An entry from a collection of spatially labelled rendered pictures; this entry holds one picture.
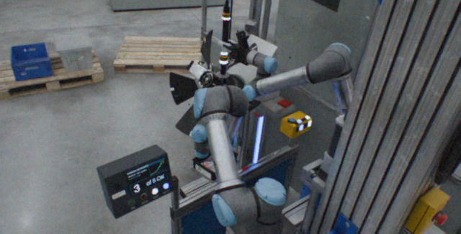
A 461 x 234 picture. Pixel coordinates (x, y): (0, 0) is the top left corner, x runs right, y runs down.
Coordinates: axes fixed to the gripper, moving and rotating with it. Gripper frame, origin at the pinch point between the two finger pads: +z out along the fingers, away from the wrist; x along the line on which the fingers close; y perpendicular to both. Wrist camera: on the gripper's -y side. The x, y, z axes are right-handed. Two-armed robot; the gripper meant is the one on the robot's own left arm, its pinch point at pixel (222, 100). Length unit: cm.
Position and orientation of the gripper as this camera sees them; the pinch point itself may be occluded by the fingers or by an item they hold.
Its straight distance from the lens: 182.3
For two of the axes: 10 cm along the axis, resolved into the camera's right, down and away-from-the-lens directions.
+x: 0.4, 8.6, 5.1
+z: 2.6, -5.0, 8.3
